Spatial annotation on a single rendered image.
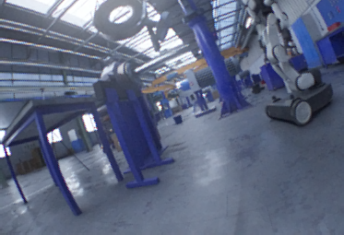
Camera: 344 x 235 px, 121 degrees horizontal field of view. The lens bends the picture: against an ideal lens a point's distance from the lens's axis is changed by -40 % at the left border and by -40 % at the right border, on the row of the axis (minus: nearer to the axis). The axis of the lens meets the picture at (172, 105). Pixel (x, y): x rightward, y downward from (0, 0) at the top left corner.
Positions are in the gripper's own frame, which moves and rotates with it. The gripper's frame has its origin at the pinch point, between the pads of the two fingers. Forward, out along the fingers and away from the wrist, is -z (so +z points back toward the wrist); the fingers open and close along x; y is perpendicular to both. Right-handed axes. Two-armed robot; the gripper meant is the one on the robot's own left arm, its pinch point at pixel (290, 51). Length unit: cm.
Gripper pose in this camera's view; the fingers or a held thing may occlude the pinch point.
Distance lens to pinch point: 145.7
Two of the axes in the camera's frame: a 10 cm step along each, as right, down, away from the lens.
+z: -1.7, -9.9, 0.0
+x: -9.7, 1.6, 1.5
